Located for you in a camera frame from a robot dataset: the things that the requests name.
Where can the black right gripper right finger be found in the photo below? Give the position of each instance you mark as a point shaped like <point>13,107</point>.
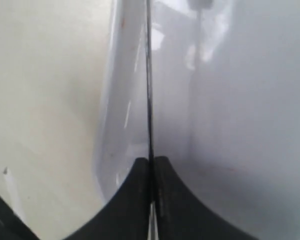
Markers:
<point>179,213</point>

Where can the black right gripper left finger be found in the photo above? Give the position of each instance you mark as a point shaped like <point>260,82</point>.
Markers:
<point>126,215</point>

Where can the thin metal skewer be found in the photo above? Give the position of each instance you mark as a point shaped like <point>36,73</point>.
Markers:
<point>149,86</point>

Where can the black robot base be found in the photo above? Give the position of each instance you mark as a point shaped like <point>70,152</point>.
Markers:
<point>11,226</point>

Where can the white tape strip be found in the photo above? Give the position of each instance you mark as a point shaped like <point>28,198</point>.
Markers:
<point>13,193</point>

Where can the white plastic tray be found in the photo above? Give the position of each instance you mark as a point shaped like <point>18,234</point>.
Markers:
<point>226,105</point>

